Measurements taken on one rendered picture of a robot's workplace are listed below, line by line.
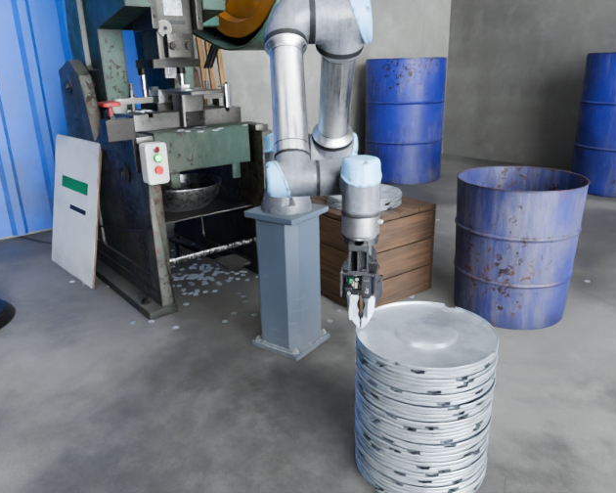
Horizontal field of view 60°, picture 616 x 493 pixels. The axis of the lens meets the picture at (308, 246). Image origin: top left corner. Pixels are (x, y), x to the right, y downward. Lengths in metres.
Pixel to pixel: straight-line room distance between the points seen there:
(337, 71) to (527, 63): 3.62
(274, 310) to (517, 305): 0.80
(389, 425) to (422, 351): 0.16
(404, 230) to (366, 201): 0.97
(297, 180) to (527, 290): 1.02
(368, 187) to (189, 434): 0.78
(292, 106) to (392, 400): 0.63
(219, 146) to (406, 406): 1.32
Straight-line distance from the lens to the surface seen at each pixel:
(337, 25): 1.27
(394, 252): 1.95
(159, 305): 2.04
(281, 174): 1.08
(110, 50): 2.33
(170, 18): 2.16
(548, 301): 1.93
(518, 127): 4.92
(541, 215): 1.78
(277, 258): 1.57
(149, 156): 1.83
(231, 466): 1.32
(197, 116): 2.08
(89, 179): 2.36
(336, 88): 1.38
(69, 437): 1.52
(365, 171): 0.99
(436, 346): 1.10
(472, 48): 5.16
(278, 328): 1.67
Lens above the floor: 0.86
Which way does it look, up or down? 19 degrees down
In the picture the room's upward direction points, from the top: 1 degrees counter-clockwise
